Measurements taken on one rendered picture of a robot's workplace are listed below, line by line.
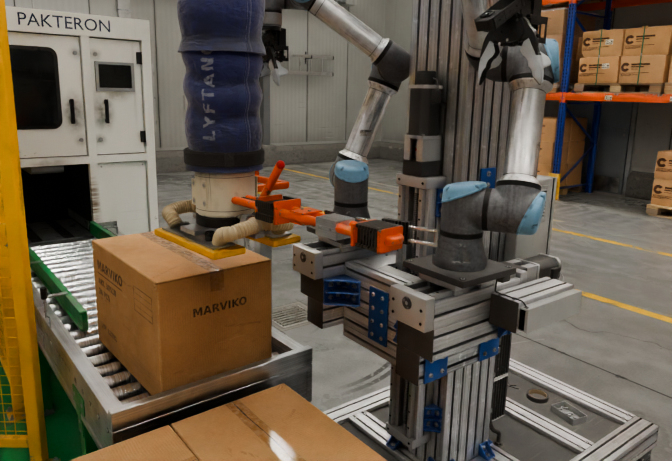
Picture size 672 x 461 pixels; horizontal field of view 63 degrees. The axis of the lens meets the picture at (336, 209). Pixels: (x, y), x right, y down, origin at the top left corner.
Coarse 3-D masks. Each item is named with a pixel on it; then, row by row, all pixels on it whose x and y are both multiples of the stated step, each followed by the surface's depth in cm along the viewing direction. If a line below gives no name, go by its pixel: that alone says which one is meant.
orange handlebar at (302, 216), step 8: (264, 184) 173; (280, 184) 177; (288, 184) 179; (232, 200) 152; (240, 200) 149; (248, 200) 147; (296, 208) 138; (304, 208) 136; (312, 208) 136; (280, 216) 137; (288, 216) 134; (296, 216) 132; (304, 216) 130; (312, 216) 129; (304, 224) 131; (312, 224) 128; (344, 224) 122; (344, 232) 120; (392, 240) 112; (400, 240) 113
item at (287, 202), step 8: (256, 200) 140; (264, 200) 143; (272, 200) 144; (280, 200) 144; (288, 200) 138; (296, 200) 140; (256, 208) 142; (264, 208) 138; (272, 208) 136; (280, 208) 137; (288, 208) 139; (256, 216) 141; (264, 216) 138; (272, 216) 137
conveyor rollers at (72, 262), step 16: (80, 240) 353; (48, 256) 318; (64, 256) 322; (80, 256) 320; (32, 272) 289; (64, 272) 290; (80, 272) 294; (80, 288) 269; (96, 304) 249; (64, 320) 232; (96, 320) 232; (80, 336) 219; (96, 336) 216; (96, 352) 206; (96, 368) 191; (112, 368) 193; (112, 384) 184; (128, 384) 181; (128, 400) 172
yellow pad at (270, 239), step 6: (264, 234) 158; (270, 234) 158; (282, 234) 158; (288, 234) 159; (294, 234) 161; (258, 240) 158; (264, 240) 156; (270, 240) 154; (276, 240) 154; (282, 240) 155; (288, 240) 156; (294, 240) 158; (300, 240) 160; (276, 246) 154
